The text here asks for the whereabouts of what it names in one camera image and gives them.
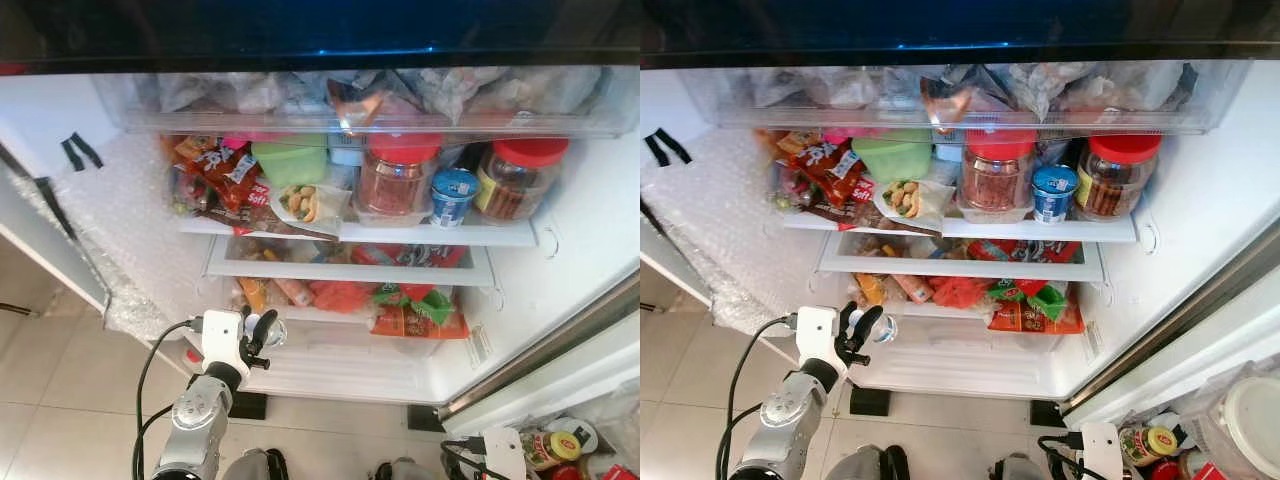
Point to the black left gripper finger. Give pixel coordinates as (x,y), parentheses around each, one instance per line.
(847,318)
(869,322)
(247,322)
(266,326)

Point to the small silver round cup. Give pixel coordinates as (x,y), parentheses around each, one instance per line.
(888,330)
(279,335)

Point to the black fridge foot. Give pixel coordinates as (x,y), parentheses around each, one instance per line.
(426,418)
(1047,413)
(870,402)
(250,406)

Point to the white fridge tray shelf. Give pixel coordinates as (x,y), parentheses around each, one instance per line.
(350,272)
(960,268)

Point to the white fridge door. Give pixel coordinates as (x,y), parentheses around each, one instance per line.
(570,375)
(1200,340)
(40,240)

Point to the clear plastic fridge drawer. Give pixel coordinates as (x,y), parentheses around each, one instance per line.
(300,95)
(900,95)

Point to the white open fridge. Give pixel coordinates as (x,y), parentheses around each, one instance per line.
(590,230)
(1200,220)

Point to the orange sausage packet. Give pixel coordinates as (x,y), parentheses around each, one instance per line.
(275,293)
(890,289)

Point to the red orange plastic bag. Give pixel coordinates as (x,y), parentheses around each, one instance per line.
(340,296)
(958,292)

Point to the white crisper drawer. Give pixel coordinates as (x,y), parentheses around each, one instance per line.
(350,365)
(960,360)

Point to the silver robot left leg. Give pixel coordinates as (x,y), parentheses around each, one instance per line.
(245,468)
(855,465)

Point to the silver robot leg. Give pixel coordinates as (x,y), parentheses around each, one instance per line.
(245,468)
(1020,468)
(855,465)

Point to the packed wrap sandwich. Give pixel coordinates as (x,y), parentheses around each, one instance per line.
(305,203)
(905,198)

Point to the orange snack packet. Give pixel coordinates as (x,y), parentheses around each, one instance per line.
(410,325)
(1025,320)

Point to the clear bubble wrap sheet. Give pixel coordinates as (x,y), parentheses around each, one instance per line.
(120,230)
(720,225)

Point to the red black snack packet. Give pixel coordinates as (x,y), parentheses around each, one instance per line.
(1025,252)
(410,256)

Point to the green plastic container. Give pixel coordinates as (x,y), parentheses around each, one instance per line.
(892,158)
(290,162)

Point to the green snack packet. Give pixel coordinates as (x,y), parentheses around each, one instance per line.
(430,303)
(1045,298)

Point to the pink lid container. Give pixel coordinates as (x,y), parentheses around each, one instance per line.
(836,137)
(236,141)

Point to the red lid jar pink snacks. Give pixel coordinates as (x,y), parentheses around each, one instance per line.
(995,180)
(395,185)

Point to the silver robot right leg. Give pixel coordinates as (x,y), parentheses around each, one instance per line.
(1020,468)

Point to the blue white yoghurt cup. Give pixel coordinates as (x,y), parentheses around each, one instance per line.
(1054,192)
(455,195)

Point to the black tape strip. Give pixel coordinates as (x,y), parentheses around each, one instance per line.
(655,150)
(674,143)
(88,148)
(70,152)

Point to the small white round lid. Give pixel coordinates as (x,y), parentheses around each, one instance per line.
(1170,420)
(585,430)

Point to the red lid jar brown sticks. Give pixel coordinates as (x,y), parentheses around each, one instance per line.
(1115,185)
(520,185)

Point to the yellow lid glass jar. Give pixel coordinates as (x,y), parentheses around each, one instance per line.
(565,445)
(1160,441)

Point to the red round cap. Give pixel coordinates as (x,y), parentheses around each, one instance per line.
(1165,471)
(568,473)

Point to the bagged clear tub white lid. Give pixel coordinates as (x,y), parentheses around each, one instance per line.
(1255,420)

